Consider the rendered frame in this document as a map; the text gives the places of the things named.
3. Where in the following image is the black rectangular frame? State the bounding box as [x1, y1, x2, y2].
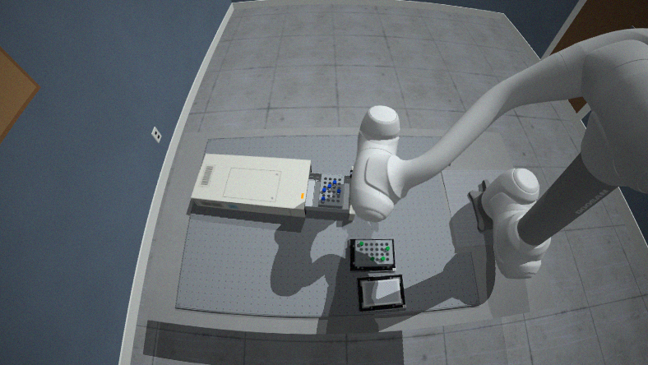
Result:
[356, 274, 406, 312]

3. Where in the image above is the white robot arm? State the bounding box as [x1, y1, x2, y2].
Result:
[350, 28, 648, 279]

